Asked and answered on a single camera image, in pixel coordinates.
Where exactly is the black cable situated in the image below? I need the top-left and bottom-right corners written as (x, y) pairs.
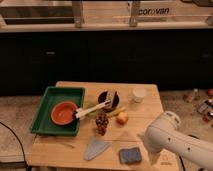
top-left (178, 134), bottom-right (201, 171)
top-left (0, 121), bottom-right (33, 171)

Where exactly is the white paper cup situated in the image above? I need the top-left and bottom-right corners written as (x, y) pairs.
top-left (132, 87), bottom-right (146, 103)

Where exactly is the black cable right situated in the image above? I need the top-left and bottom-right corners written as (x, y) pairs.
top-left (178, 134), bottom-right (201, 171)

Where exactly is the orange bowl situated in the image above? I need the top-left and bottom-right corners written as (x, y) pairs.
top-left (50, 101), bottom-right (78, 125)

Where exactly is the green plastic tray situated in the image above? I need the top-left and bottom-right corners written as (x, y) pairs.
top-left (30, 87), bottom-right (85, 136)

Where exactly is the bunch of dark grapes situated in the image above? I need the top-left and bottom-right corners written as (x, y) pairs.
top-left (96, 114), bottom-right (109, 136)

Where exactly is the white handled brush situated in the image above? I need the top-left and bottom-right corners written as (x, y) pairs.
top-left (73, 100), bottom-right (111, 119)

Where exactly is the wooden block in bowl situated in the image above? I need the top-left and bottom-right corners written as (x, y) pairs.
top-left (106, 89), bottom-right (116, 103)

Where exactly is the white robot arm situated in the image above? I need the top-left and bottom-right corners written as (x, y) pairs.
top-left (143, 111), bottom-right (213, 171)

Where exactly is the green leafy vegetable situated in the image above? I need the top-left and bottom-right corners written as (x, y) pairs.
top-left (82, 104), bottom-right (98, 116)

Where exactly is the yellow banana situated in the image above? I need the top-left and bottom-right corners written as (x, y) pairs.
top-left (107, 107), bottom-right (125, 117)

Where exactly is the blue sponge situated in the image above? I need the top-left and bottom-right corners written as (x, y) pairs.
top-left (119, 147), bottom-right (142, 164)

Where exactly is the black bowl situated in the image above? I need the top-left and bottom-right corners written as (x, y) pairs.
top-left (98, 90), bottom-right (119, 111)

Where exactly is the grey cloth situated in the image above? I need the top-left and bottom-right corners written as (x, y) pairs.
top-left (83, 139), bottom-right (110, 161)

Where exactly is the black cable left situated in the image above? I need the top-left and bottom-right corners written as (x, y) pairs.
top-left (0, 121), bottom-right (33, 171)

